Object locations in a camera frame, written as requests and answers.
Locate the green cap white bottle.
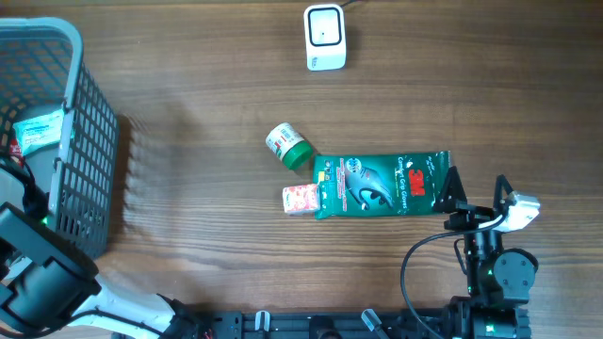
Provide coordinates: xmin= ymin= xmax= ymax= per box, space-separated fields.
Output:
xmin=265 ymin=122 xmax=314 ymax=170

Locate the teal white packet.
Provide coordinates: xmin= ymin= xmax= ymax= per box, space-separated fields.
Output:
xmin=13 ymin=109 xmax=65 ymax=157

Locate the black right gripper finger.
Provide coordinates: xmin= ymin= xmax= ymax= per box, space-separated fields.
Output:
xmin=493 ymin=174 xmax=513 ymax=212
xmin=432 ymin=166 xmax=467 ymax=212

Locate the grey plastic mesh basket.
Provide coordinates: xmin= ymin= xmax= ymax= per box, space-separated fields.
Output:
xmin=1 ymin=17 xmax=119 ymax=258

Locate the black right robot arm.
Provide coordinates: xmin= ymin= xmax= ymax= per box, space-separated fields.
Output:
xmin=433 ymin=167 xmax=541 ymax=339

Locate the red Nescafe sachet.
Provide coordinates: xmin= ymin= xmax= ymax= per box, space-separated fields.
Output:
xmin=8 ymin=138 xmax=23 ymax=158

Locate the green 3M gloves packet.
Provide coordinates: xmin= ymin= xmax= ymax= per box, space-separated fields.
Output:
xmin=313 ymin=151 xmax=450 ymax=219

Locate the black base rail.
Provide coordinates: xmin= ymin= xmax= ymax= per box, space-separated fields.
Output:
xmin=198 ymin=310 xmax=431 ymax=339

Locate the white barcode scanner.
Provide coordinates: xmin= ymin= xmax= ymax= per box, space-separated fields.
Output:
xmin=303 ymin=4 xmax=347 ymax=72

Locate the orange white small box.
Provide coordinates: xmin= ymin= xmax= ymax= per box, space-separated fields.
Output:
xmin=282 ymin=184 xmax=321 ymax=215

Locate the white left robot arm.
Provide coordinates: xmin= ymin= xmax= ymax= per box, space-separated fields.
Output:
xmin=1 ymin=154 xmax=204 ymax=338

